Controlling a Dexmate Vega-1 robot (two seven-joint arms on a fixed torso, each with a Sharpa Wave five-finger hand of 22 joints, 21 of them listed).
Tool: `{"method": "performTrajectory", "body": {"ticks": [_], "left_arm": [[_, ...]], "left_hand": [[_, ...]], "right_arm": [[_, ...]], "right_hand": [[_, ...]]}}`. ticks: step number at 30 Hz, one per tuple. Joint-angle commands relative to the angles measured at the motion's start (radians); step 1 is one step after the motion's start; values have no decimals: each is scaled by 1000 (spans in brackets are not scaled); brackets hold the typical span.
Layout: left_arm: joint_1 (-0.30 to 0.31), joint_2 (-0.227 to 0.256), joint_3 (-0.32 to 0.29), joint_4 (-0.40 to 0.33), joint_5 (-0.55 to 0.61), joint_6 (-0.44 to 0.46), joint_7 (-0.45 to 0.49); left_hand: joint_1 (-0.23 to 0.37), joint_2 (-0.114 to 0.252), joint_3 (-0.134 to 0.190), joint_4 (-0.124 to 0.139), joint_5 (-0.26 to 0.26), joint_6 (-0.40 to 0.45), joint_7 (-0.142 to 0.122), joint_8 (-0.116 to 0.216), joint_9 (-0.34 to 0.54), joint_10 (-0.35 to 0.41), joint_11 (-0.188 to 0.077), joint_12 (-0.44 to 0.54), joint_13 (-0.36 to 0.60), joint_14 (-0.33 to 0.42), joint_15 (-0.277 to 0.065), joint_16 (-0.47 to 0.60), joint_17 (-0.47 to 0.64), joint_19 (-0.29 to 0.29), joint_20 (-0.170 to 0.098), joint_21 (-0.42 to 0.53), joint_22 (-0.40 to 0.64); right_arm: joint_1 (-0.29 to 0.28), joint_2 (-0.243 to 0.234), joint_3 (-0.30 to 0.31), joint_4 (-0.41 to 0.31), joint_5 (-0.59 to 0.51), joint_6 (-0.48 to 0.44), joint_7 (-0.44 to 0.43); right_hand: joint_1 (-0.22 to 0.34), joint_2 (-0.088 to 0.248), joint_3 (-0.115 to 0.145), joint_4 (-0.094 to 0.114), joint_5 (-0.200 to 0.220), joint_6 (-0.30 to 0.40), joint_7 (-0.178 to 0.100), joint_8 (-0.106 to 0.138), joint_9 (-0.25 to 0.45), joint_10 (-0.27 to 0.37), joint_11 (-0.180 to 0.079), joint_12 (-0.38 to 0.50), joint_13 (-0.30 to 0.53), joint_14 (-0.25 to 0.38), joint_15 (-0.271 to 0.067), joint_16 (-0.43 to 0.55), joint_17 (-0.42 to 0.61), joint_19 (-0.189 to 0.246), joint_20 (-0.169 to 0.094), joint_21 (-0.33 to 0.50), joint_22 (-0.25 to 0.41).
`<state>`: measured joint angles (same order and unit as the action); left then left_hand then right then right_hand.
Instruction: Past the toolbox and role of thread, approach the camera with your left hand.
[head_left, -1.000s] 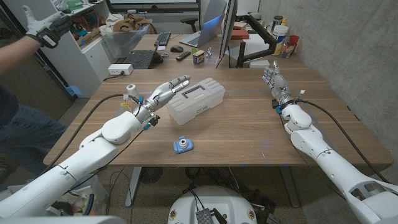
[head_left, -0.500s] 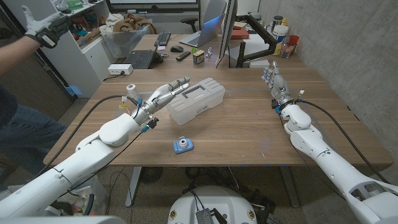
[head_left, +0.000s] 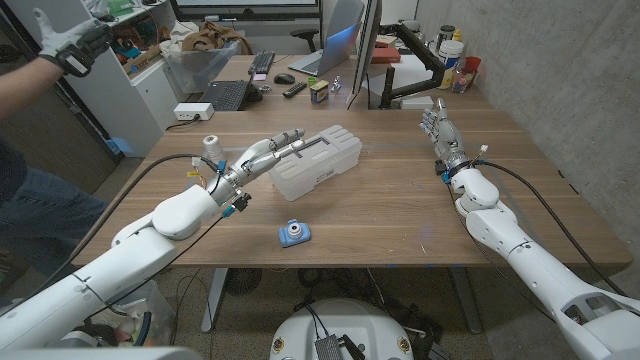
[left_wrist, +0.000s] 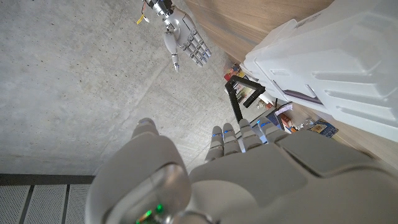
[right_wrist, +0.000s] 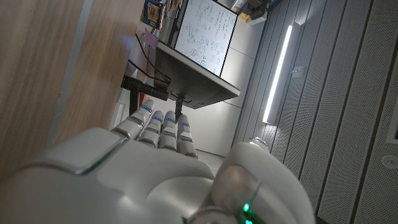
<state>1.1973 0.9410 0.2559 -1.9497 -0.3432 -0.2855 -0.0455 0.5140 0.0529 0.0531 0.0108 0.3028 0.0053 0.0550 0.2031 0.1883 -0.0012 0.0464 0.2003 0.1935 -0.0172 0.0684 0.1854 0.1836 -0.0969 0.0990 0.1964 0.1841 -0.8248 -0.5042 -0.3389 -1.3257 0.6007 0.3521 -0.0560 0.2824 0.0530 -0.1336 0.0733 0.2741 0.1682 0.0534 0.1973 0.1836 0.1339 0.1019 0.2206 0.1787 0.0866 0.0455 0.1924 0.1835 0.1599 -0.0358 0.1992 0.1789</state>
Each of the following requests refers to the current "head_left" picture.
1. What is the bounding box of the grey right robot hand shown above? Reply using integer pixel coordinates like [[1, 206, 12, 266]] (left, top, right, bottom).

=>
[[419, 97, 471, 174]]

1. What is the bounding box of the black office chair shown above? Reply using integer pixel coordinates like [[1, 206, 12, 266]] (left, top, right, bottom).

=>
[[289, 28, 320, 54]]

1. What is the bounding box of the clear plastic storage bin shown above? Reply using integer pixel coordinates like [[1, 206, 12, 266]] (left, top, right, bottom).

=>
[[162, 39, 241, 95]]

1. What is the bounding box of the black remote control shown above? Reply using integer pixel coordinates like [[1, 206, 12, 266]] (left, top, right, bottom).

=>
[[282, 81, 308, 99]]

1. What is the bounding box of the grey table leg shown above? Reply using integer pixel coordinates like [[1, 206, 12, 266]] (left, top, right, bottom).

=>
[[449, 267, 484, 335], [201, 268, 229, 334]]

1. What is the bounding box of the person's body in jeans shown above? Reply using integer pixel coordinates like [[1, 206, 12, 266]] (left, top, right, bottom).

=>
[[0, 134, 111, 301]]

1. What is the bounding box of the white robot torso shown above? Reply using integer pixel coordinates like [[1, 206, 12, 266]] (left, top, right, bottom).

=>
[[269, 298, 415, 360]]

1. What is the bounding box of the small white box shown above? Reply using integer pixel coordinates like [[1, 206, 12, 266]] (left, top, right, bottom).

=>
[[399, 95, 435, 111]]

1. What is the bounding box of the white power strip box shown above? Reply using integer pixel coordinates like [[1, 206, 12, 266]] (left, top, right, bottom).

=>
[[173, 102, 215, 122]]

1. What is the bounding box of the white shelf cabinet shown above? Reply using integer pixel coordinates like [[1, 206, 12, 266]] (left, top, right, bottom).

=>
[[4, 0, 181, 159]]

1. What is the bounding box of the dark lidded jar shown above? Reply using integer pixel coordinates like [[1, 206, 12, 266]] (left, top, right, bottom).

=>
[[437, 24, 456, 49]]

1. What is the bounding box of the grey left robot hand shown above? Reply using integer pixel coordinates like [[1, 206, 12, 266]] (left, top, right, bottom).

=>
[[217, 127, 306, 194]]

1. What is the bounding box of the person's gloved hand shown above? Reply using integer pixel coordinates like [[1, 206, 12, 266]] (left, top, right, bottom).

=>
[[32, 7, 115, 79]]

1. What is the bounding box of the red flat box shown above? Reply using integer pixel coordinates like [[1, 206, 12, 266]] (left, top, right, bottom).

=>
[[370, 47, 402, 65]]

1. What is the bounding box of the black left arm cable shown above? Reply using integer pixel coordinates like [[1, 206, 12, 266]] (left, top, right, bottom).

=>
[[0, 153, 224, 311]]

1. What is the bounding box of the computer monitor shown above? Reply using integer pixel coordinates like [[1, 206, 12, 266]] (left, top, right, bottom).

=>
[[347, 0, 384, 96]]

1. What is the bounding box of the black mechanical keyboard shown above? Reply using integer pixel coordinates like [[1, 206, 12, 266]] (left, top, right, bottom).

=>
[[247, 49, 276, 76]]

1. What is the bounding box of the white thread spool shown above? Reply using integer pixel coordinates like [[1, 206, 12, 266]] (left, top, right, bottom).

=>
[[202, 134, 227, 164]]

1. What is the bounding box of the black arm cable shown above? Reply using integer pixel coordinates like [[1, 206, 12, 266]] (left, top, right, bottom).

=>
[[0, 153, 224, 311], [472, 159, 626, 296]]

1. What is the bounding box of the black flat keyboard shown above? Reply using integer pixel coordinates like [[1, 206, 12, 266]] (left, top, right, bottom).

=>
[[198, 79, 251, 112]]

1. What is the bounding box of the translucent white plastic toolbox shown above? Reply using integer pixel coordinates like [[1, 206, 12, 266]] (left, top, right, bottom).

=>
[[267, 124, 363, 202]]

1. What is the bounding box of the black round fan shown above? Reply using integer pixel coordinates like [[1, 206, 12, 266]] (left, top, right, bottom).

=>
[[224, 268, 264, 296]]

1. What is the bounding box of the silver laptop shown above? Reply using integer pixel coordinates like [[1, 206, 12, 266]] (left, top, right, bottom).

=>
[[288, 22, 362, 78]]

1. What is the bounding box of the white plastic tub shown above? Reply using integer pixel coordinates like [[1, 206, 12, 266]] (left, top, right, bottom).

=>
[[438, 39, 465, 71]]

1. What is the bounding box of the blue toy camera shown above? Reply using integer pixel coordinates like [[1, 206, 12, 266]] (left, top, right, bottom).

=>
[[278, 218, 312, 249]]

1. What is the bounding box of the brown cloth jacket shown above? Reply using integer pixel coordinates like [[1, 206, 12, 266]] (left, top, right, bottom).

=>
[[181, 20, 254, 55]]

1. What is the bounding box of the person's bare forearm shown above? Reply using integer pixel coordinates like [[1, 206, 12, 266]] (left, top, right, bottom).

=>
[[0, 54, 61, 119]]

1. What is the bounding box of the small yellow green tin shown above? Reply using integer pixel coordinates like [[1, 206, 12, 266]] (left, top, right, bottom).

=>
[[309, 79, 330, 105]]

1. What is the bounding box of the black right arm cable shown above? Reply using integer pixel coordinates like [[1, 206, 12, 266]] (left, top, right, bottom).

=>
[[472, 159, 626, 296]]

